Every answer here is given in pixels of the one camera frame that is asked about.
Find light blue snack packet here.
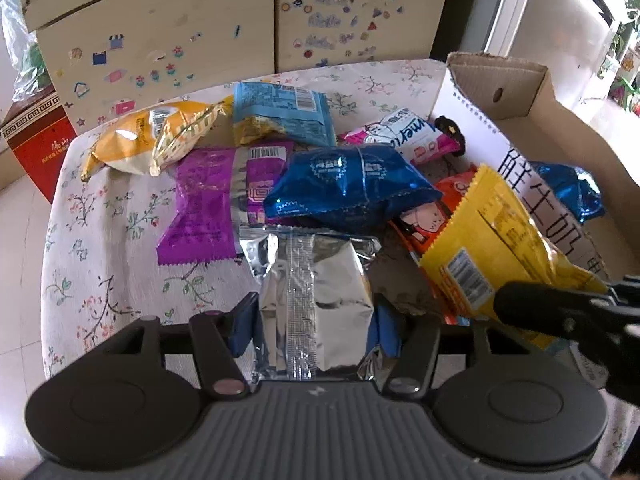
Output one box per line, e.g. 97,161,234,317
232,81,338,147

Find cardboard box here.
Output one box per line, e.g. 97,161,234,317
431,51,640,311

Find silver foil snack packet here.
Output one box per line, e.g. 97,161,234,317
239,225,383,383

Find small black object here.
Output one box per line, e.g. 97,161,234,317
434,116,466,156

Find orange striped snack packet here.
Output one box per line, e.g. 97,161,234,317
80,100,235,183

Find red-orange cartoon snack packet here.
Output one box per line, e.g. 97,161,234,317
387,169,481,328

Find small blue foil snack packet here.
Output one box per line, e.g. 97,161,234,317
530,161,606,223

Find white appliance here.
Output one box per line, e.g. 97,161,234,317
482,0,640,131

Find large blue foil snack packet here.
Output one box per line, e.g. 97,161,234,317
262,144,443,235

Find yellow snack packet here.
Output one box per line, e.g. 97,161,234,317
419,164,608,351

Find pink and white snack packet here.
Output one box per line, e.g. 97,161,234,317
337,106,462,166

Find purple snack packet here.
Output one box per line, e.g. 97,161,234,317
156,141,296,267

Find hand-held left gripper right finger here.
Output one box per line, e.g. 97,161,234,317
366,294,521,396

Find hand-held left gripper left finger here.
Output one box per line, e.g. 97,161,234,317
107,294,262,403

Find cream cabinet with stickers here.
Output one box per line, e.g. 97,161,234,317
17,0,458,136

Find green potted plants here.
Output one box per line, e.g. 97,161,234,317
597,0,640,111

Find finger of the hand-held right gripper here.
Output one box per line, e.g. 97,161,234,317
492,281,621,345

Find red patterned box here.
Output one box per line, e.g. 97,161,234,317
0,85,78,206

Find floral tablecloth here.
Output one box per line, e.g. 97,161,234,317
40,57,640,480

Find clear plastic bag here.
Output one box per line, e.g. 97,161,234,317
0,0,56,103

